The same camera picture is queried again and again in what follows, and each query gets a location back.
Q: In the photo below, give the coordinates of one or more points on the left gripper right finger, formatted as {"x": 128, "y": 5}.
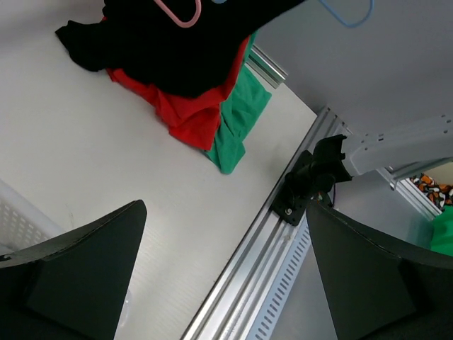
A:
{"x": 378, "y": 286}

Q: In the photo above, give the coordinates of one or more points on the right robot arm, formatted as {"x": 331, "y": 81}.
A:
{"x": 341, "y": 157}

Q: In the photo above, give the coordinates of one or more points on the black tank top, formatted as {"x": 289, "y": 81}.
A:
{"x": 139, "y": 38}

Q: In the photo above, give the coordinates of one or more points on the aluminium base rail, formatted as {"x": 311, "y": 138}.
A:
{"x": 236, "y": 296}

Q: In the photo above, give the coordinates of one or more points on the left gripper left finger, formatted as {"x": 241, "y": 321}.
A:
{"x": 72, "y": 286}

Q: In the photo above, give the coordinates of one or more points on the white slotted cable duct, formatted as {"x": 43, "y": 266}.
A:
{"x": 266, "y": 318}

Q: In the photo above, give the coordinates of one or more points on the green tank top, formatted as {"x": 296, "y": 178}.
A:
{"x": 239, "y": 113}

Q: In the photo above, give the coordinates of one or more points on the red tank top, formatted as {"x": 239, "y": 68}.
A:
{"x": 193, "y": 121}

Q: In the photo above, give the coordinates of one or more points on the white plastic basket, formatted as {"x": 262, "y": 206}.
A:
{"x": 22, "y": 224}

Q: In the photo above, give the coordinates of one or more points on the pink wire hanger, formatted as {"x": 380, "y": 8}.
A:
{"x": 184, "y": 14}

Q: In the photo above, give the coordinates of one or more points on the blue hanger with grey top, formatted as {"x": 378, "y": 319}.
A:
{"x": 348, "y": 16}

